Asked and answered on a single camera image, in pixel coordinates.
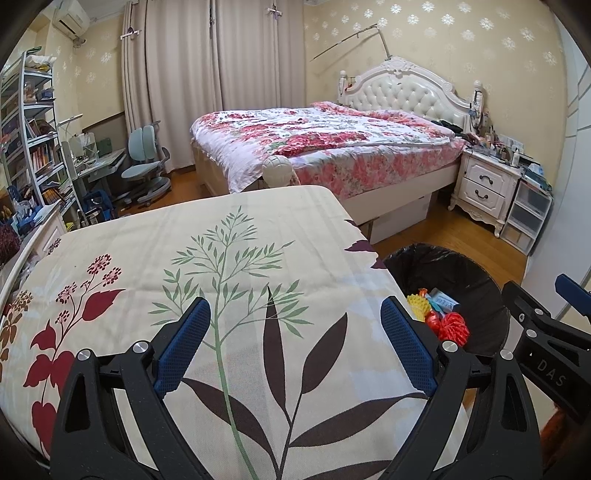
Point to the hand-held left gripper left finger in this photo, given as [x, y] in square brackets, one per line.
[182, 346]

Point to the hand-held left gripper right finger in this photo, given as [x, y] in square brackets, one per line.
[408, 346]

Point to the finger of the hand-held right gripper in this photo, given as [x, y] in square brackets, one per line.
[521, 307]
[572, 290]

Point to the red plastic bag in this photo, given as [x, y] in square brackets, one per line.
[433, 319]

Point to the yellow foam fruit net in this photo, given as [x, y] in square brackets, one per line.
[418, 305]

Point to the bin with black bag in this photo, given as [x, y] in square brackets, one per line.
[480, 286]

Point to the red foam fruit net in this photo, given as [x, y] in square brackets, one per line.
[455, 330]

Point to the white and blue powder sachet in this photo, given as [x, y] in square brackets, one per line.
[445, 302]

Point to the person's right forearm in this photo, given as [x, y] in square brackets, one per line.
[554, 431]

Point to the clear plastic drawer unit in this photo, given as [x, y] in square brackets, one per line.
[526, 212]

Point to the leaf print table cloth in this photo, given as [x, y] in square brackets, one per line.
[138, 254]

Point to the white nightstand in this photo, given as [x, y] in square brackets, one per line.
[485, 184]

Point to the white box under bed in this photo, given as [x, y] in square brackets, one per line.
[401, 217]

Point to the pile of nightstand clutter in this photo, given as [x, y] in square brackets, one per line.
[503, 143]

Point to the blue plastic basket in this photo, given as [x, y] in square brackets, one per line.
[97, 203]

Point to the white cabinet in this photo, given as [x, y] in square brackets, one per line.
[41, 235]

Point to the light blue desk chair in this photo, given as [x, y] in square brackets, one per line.
[143, 166]

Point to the grey study desk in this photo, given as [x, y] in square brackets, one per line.
[99, 166]

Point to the white round bedpost knob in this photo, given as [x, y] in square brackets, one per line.
[278, 170]

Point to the pink floral bedspread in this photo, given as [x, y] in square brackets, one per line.
[323, 134]

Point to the white bed with tufted headboard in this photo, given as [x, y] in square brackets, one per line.
[406, 87]

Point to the white bookshelf with books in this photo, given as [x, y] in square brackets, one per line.
[32, 138]

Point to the beige curtains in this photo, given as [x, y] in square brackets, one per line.
[207, 69]

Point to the white air conditioner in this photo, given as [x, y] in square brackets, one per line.
[71, 16]

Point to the thin pole on wall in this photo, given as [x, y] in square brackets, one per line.
[351, 41]

